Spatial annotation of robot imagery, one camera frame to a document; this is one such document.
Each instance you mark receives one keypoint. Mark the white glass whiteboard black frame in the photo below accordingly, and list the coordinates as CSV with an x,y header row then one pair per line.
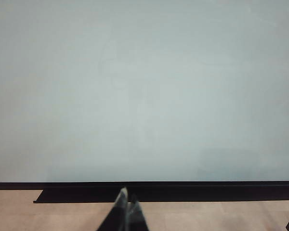
x,y
144,91

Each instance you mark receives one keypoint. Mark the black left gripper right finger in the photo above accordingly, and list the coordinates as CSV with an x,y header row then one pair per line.
x,y
136,216

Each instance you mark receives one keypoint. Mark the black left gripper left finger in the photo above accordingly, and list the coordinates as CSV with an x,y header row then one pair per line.
x,y
116,214

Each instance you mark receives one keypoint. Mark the black whiteboard pen tray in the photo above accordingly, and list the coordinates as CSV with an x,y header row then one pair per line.
x,y
183,193

